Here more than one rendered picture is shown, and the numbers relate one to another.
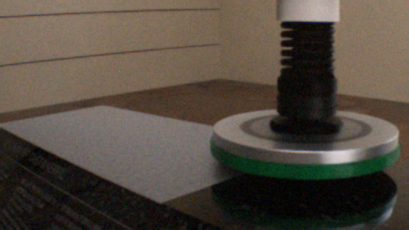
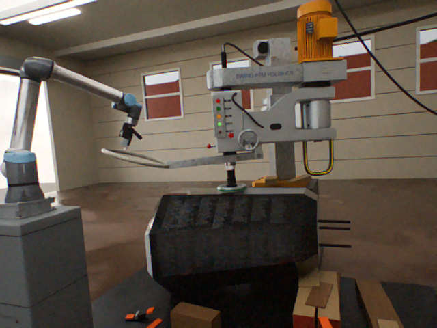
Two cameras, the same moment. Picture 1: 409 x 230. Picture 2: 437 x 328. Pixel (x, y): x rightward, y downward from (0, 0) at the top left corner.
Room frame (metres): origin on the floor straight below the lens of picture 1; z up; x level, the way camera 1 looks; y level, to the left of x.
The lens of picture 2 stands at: (2.69, -0.83, 1.20)
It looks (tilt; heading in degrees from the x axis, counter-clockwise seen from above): 6 degrees down; 162
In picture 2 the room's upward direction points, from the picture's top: 4 degrees counter-clockwise
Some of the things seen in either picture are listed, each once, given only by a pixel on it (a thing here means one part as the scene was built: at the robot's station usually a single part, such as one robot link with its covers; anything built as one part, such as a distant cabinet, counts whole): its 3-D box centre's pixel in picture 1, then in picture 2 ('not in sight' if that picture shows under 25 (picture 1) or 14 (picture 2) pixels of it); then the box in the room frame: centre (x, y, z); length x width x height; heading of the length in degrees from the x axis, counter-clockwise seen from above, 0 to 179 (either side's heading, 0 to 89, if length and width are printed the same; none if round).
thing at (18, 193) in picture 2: not in sight; (24, 191); (0.69, -1.33, 0.98); 0.19 x 0.19 x 0.10
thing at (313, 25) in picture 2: not in sight; (315, 35); (0.75, 0.59, 1.88); 0.31 x 0.28 x 0.40; 165
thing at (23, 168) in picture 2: not in sight; (21, 167); (0.68, -1.34, 1.11); 0.17 x 0.15 x 0.18; 22
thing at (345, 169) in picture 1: (306, 134); (231, 186); (0.57, -0.05, 0.84); 0.22 x 0.22 x 0.04
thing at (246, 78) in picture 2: not in sight; (273, 79); (0.66, 0.29, 1.60); 0.96 x 0.25 x 0.17; 75
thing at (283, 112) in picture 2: not in sight; (281, 123); (0.69, 0.33, 1.28); 0.74 x 0.23 x 0.49; 75
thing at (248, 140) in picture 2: not in sight; (247, 140); (0.72, 0.04, 1.18); 0.15 x 0.10 x 0.15; 75
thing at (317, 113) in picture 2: not in sight; (317, 115); (0.74, 0.59, 1.32); 0.19 x 0.19 x 0.20
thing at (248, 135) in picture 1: (306, 131); (231, 186); (0.57, -0.05, 0.84); 0.21 x 0.21 x 0.01
